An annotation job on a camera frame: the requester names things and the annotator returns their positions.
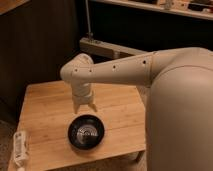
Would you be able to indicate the black ceramic bowl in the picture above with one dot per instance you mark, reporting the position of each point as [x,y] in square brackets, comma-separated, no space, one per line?
[86,132]

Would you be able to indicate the wooden table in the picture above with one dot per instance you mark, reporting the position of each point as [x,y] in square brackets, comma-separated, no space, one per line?
[47,112]

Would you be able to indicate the white plastic bottle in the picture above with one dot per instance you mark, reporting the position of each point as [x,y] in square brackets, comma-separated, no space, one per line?
[20,150]

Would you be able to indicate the metal pole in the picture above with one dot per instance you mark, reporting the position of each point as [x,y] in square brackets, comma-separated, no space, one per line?
[90,34]

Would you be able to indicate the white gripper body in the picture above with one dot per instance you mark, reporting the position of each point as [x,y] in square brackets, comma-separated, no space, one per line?
[82,93]

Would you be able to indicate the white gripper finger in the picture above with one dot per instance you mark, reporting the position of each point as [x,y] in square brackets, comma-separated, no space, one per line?
[93,106]
[76,108]

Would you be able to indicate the wooden shelf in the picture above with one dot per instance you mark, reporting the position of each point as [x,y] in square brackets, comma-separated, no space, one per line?
[187,8]

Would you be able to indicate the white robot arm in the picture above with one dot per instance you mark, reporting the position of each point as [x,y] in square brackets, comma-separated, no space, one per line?
[179,108]

